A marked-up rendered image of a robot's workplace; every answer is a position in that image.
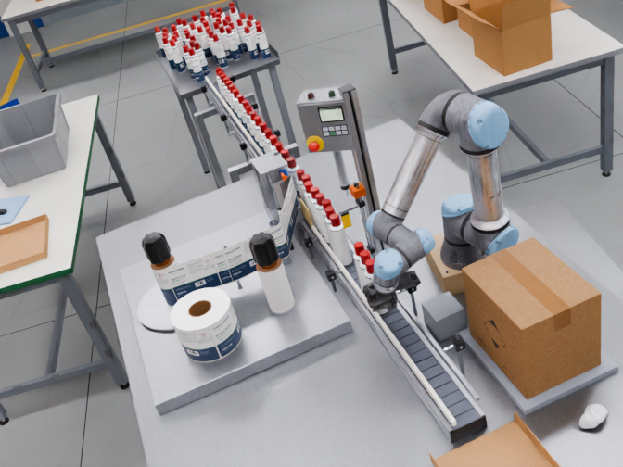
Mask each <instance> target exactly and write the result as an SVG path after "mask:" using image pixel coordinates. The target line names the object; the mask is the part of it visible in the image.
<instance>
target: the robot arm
mask: <svg viewBox="0 0 623 467"><path fill-rule="evenodd" d="M417 128H418V132H417V134H416V136H415V137H414V139H413V142H412V145H411V147H410V149H409V151H408V153H407V155H406V157H405V160H404V161H403V163H402V165H401V167H400V171H399V173H398V175H397V177H396V179H395V181H394V183H393V185H392V187H391V189H390V191H389V193H388V197H387V199H386V201H385V203H384V205H383V207H382V208H381V210H378V211H375V212H373V213H372V215H371V216H369V218H368V220H367V223H366V227H367V230H368V231H369V233H371V234H372V235H373V236H374V237H375V238H376V239H378V240H380V241H382V242H383V243H385V244H386V245H388V246H389V247H391V249H385V250H383V251H381V252H380V253H379V254H378V255H377V257H376V259H375V264H374V274H373V281H372V282H371V283H369V284H367V285H366V286H364V287H363V291H362V293H363V294H364V293H365V297H366V299H367V303H368V305H369V306H370V308H371V309H372V310H373V312H378V311H380V310H382V309H394V308H396V307H397V303H398V302H397V300H398V297H397V294H396V292H395V291H399V290H403V289H407V288H411V287H416V286H418V285H419V284H420V283H421V281H420V279H419V277H418V275H417V274H416V272H415V271H407V270H409V269H410V268H411V267H412V266H413V265H414V264H415V263H416V262H418V261H419V260H420V259H422V258H423V257H425V256H426V255H427V254H428V253H429V252H430V251H431V250H433V249H434V248H435V245H436V243H435V240H434V237H433V236H432V234H431V233H430V232H429V231H428V230H427V229H425V228H422V227H419V228H418V229H416V230H414V231H412V230H410V229H409V228H407V227H405V226H404V225H403V222H404V220H405V218H406V216H407V214H408V212H409V210H410V207H411V205H412V203H413V201H414V199H415V197H416V195H417V193H418V191H419V188H420V186H421V184H422V182H423V180H424V179H425V177H426V174H427V172H428V170H429V167H430V165H431V163H432V161H433V159H434V157H435V155H436V154H437V152H438V150H439V146H440V144H441V142H442V141H443V140H445V139H448V137H449V134H450V133H454V134H456V135H457V137H458V142H459V147H460V150H461V151H462V152H463V153H465V154H466V160H467V167H468V173H469V180H470V186H471V193H472V194H468V193H461V194H456V195H453V196H449V197H448V198H446V199H445V200H444V201H443V203H442V205H441V216H442V223H443V232H444V240H443V243H442V246H441V249H440V258H441V260H442V262H443V263H444V264H445V265H446V266H447V267H449V268H451V269H454V270H458V271H461V270H462V268H463V267H465V266H468V265H470V264H472V263H475V262H477V261H479V260H481V259H484V258H486V257H487V256H489V255H491V254H493V253H496V252H498V251H500V250H503V249H506V248H508V247H510V246H514V245H516V243H517V241H518V238H519V230H518V229H517V228H516V227H515V226H514V225H512V224H511V223H510V215H509V212H508V210H507V209H506V208H504V207H503V203H502V188H501V179H500V171H499V162H498V154H497V149H498V148H499V147H500V146H501V144H502V142H503V141H504V140H505V138H506V136H507V135H506V133H508V130H509V119H508V116H507V114H506V112H505V111H504V109H503V108H501V107H499V106H497V105H496V104H495V103H493V102H490V101H487V100H484V99H482V98H479V97H477V96H475V95H471V94H469V93H468V92H465V91H462V90H450V91H447V92H444V93H442V94H441V95H439V96H437V97H436V98H435V99H434V100H432V102H431V103H430V104H429V105H428V106H427V107H426V109H425V110H424V112H423V113H422V115H421V117H420V119H419V121H418V122H417ZM364 290H365V291H364Z"/></svg>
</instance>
